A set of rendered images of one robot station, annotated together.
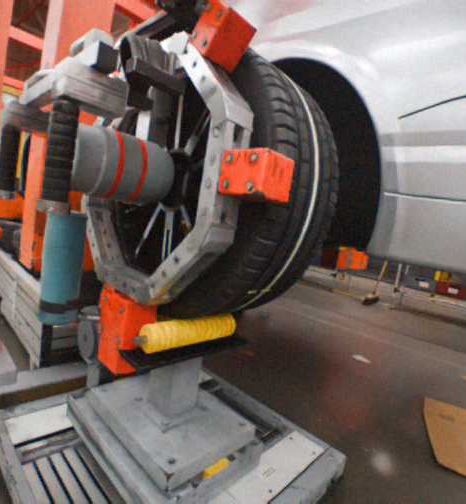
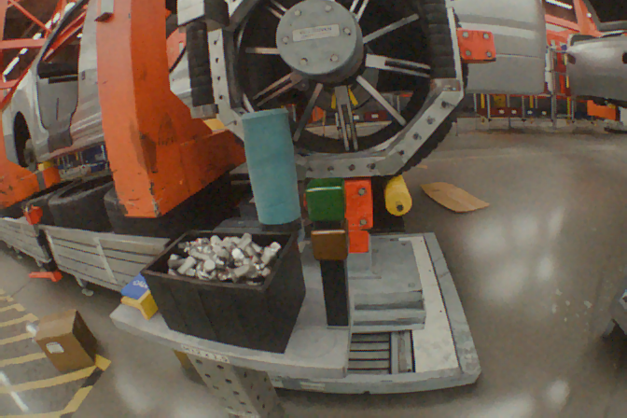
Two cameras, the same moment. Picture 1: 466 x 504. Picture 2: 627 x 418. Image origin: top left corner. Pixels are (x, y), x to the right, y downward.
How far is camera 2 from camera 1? 63 cm
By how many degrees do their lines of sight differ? 31
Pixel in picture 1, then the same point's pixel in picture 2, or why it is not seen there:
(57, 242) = (282, 148)
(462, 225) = (488, 66)
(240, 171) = (478, 44)
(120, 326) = (364, 207)
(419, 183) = not seen: hidden behind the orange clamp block
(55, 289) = (291, 204)
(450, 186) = not seen: hidden behind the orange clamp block
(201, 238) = (457, 95)
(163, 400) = (362, 259)
